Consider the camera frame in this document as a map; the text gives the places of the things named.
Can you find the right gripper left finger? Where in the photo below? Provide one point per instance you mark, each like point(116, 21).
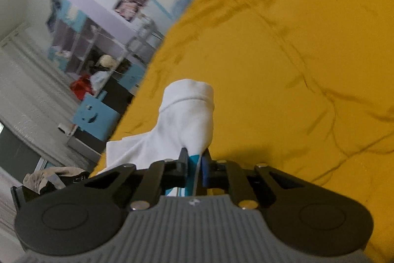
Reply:
point(159, 177)

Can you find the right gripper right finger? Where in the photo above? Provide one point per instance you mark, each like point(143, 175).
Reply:
point(230, 177)

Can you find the white printed t-shirt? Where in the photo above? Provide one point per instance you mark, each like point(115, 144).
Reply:
point(185, 119)

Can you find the blue smiley chair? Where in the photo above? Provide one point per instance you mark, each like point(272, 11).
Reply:
point(95, 117)

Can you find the red bag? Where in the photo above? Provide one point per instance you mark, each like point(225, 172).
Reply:
point(81, 86)

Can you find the crumpled beige cloth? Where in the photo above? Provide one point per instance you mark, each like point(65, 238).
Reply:
point(54, 178)

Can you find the round cream lamp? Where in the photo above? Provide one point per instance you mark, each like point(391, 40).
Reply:
point(107, 62)

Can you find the grey metal chair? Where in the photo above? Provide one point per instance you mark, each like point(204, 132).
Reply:
point(144, 44)

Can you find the grey window curtain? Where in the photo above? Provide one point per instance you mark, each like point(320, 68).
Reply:
point(36, 100)

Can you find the desk with shelf unit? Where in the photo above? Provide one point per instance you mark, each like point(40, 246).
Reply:
point(82, 32)

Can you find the mustard yellow quilt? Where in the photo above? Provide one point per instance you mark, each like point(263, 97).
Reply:
point(303, 103)

